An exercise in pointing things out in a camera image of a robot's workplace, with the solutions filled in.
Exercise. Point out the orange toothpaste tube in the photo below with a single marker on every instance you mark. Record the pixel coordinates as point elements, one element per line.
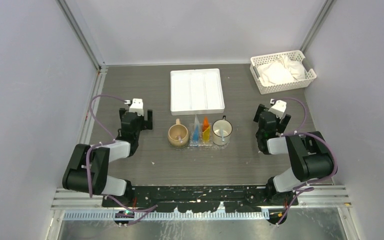
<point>205,124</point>

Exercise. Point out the white toothpaste tube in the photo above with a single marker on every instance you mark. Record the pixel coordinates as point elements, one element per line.
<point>197,122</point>

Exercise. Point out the white ribbed mug black rim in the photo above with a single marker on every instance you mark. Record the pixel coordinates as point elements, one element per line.
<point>224,124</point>

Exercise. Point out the white plastic bin tray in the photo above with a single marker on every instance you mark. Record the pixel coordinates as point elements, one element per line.
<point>196,92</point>

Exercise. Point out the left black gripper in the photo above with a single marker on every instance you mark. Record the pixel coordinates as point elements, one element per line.
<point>145,124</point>

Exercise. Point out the white cloth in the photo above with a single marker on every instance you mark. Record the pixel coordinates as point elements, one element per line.
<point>281,71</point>

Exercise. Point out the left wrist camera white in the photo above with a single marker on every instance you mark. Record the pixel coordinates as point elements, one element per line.
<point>136,105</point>

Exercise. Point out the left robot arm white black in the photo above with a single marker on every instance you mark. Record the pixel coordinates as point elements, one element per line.
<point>87,169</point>

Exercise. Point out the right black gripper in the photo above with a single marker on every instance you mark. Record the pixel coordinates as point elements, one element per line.
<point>281,127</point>

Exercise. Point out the tan ceramic mug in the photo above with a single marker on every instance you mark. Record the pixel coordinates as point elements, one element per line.
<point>174,131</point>

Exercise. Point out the clear oval glass tray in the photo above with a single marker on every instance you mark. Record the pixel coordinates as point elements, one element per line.
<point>213,147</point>

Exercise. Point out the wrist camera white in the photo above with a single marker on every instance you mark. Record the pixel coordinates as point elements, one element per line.
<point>278,108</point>
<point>136,105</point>

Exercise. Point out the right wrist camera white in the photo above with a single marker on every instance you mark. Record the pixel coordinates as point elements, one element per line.
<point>278,108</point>

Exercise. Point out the yellow toothpaste tube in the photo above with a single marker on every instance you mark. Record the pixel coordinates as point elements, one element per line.
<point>206,133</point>

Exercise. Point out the aluminium frame rail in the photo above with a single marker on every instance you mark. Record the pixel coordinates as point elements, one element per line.
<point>323,196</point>

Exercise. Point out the blue toothpaste tube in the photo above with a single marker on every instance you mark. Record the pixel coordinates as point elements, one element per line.
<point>196,135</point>

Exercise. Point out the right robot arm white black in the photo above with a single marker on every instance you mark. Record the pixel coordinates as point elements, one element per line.
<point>309,158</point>

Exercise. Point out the white perforated basket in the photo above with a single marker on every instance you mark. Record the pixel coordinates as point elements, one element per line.
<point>294,55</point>

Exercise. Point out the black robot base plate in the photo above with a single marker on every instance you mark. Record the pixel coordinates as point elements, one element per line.
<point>205,199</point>

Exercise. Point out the clear rectangular holder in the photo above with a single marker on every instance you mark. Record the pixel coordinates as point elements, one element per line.
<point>202,144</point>

